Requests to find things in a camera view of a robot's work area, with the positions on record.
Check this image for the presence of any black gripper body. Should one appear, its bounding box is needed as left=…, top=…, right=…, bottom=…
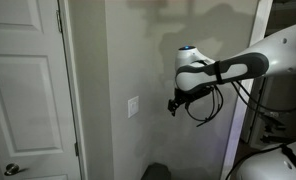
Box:
left=174, top=84, right=216, bottom=105

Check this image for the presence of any white robot base link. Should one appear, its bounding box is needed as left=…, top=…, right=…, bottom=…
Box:
left=236, top=136, right=296, bottom=180

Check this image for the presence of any white doorway trim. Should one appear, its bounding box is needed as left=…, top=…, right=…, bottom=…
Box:
left=220, top=0, right=274, bottom=180

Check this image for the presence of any dark object on floor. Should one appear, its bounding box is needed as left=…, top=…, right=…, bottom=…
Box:
left=140, top=162, right=172, bottom=180

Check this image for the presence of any dark stand in background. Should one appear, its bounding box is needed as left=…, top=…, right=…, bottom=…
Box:
left=258, top=111, right=290, bottom=145

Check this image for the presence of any metal door hinge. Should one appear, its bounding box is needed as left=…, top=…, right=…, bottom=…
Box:
left=55, top=8, right=63, bottom=34
left=73, top=141, right=80, bottom=158

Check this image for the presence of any white panel door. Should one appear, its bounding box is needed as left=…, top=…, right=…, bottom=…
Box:
left=0, top=0, right=83, bottom=180

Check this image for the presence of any silver door knob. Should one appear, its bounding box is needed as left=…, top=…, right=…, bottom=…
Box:
left=4, top=162, right=21, bottom=177

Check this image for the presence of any black looped gripper cable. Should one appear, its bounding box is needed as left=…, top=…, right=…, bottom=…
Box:
left=184, top=84, right=225, bottom=128

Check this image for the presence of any black strap on arm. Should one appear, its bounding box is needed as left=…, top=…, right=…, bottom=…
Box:
left=213, top=60, right=225, bottom=85

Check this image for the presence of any white double switch wall plate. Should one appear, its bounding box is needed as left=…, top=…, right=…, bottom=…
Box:
left=127, top=95, right=140, bottom=119

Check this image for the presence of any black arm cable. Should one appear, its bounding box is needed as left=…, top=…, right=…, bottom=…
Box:
left=230, top=79, right=296, bottom=114

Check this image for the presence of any black base cable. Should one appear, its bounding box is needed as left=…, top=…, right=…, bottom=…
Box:
left=224, top=143, right=289, bottom=180

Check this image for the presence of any white door frame trim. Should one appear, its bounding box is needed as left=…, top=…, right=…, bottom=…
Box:
left=58, top=0, right=89, bottom=180

